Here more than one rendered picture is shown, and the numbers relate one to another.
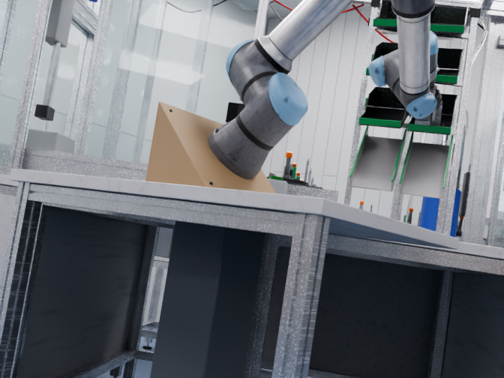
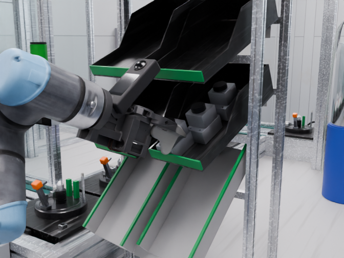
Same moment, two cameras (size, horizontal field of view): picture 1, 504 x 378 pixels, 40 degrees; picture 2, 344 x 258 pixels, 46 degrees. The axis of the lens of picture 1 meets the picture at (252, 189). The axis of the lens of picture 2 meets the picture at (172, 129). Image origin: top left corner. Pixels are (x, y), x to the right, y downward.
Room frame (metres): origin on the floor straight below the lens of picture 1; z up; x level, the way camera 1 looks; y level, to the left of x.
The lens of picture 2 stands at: (1.42, -0.81, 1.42)
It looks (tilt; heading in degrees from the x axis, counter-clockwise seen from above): 12 degrees down; 25
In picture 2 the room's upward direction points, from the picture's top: straight up
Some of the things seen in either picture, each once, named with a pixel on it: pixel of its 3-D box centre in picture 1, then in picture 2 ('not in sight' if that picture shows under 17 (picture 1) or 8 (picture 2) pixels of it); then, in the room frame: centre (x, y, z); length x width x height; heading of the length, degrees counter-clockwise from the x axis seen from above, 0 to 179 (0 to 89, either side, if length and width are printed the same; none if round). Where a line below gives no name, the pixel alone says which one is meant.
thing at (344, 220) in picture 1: (236, 209); not in sight; (1.73, 0.03, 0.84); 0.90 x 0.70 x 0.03; 54
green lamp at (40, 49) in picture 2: not in sight; (39, 52); (2.37, 0.06, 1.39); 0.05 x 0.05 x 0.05
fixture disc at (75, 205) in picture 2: (286, 183); (61, 205); (2.23, -0.11, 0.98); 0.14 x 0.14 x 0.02
